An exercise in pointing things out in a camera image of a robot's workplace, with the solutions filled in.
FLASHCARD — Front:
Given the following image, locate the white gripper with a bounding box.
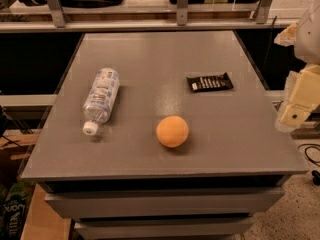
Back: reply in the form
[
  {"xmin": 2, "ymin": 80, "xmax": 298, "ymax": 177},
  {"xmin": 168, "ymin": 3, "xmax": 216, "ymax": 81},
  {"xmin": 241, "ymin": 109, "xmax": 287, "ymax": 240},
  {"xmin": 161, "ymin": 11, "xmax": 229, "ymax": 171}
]
[{"xmin": 274, "ymin": 0, "xmax": 320, "ymax": 132}]

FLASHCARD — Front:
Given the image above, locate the black rxbar chocolate wrapper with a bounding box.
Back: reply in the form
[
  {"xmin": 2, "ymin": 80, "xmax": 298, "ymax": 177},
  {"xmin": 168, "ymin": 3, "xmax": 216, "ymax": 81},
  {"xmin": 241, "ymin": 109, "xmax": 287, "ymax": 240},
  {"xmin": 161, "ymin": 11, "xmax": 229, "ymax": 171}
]
[{"xmin": 187, "ymin": 73, "xmax": 234, "ymax": 93}]

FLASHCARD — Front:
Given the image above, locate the orange fruit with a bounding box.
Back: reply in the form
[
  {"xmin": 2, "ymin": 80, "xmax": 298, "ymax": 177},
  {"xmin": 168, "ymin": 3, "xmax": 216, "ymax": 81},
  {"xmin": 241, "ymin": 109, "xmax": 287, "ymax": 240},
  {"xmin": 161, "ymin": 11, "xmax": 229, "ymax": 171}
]
[{"xmin": 156, "ymin": 116, "xmax": 189, "ymax": 148}]

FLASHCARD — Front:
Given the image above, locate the clear plastic water bottle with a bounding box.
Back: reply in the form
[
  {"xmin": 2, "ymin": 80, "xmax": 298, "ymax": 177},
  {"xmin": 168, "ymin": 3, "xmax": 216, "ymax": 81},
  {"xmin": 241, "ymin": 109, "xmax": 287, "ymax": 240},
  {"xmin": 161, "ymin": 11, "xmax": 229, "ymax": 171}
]
[{"xmin": 83, "ymin": 68, "xmax": 120, "ymax": 136}]

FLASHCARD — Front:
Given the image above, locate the grey drawer cabinet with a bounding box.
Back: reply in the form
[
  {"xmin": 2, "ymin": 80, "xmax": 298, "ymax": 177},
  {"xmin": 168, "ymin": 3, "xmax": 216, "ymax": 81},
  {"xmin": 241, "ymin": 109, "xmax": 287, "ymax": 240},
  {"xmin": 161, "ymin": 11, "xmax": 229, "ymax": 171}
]
[{"xmin": 23, "ymin": 31, "xmax": 307, "ymax": 240}]

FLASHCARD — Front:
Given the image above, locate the cardboard box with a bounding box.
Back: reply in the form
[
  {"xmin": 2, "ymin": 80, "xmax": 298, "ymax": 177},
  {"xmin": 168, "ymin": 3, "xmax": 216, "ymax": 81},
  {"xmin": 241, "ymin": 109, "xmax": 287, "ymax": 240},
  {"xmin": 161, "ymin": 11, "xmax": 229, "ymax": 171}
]
[{"xmin": 21, "ymin": 184, "xmax": 71, "ymax": 240}]

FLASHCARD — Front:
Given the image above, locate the black cable on floor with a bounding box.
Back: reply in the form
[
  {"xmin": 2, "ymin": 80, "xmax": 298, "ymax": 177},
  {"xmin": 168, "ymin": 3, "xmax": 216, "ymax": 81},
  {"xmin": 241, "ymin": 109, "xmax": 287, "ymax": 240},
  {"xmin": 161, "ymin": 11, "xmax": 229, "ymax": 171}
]
[{"xmin": 297, "ymin": 143, "xmax": 320, "ymax": 186}]

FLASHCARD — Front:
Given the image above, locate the metal shelf rail frame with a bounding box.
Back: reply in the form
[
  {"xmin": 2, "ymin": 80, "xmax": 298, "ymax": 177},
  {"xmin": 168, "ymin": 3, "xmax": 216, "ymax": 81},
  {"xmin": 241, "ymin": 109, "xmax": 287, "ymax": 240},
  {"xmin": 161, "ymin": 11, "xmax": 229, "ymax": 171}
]
[{"xmin": 0, "ymin": 0, "xmax": 303, "ymax": 33}]

